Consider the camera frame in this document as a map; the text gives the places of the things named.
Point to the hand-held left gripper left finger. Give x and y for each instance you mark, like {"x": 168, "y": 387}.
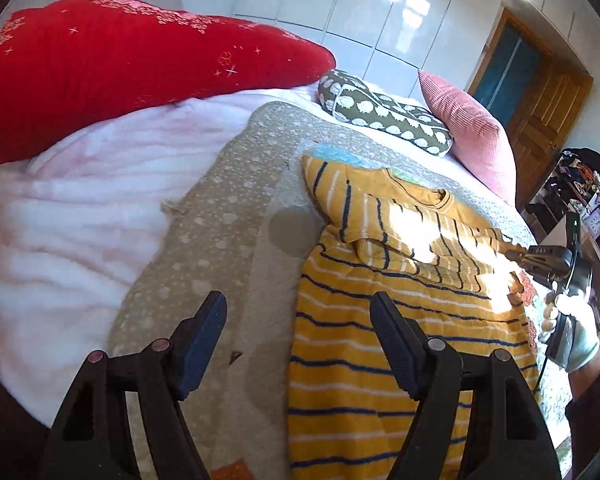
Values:
{"x": 202, "y": 345}

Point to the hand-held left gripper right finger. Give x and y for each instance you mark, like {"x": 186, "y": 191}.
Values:
{"x": 395, "y": 345}

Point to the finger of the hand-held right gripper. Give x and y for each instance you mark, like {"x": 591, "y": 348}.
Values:
{"x": 522, "y": 257}

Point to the yellow striped sweater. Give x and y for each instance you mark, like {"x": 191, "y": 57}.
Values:
{"x": 360, "y": 340}

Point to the person's right forearm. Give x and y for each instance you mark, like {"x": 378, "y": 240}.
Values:
{"x": 597, "y": 400}

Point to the person's right hand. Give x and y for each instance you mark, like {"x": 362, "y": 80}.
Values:
{"x": 577, "y": 332}

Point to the cluttered side shelf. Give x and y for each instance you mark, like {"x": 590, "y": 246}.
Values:
{"x": 555, "y": 232}

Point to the purple alarm clock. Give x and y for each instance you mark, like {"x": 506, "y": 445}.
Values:
{"x": 596, "y": 221}

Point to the cluttered shelf rack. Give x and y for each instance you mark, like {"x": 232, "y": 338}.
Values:
{"x": 575, "y": 175}

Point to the patterned quilted bedspread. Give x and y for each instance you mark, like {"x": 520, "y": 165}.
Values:
{"x": 220, "y": 240}

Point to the pink ribbed pillow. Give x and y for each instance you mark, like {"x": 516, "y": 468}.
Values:
{"x": 472, "y": 130}

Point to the wooden door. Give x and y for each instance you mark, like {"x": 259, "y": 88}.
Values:
{"x": 545, "y": 110}

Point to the white fleece blanket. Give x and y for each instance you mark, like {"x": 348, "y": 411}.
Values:
{"x": 70, "y": 220}

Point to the green patterned bolster pillow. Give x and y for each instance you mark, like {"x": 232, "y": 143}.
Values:
{"x": 380, "y": 110}

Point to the red long pillow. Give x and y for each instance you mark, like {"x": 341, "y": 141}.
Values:
{"x": 120, "y": 60}

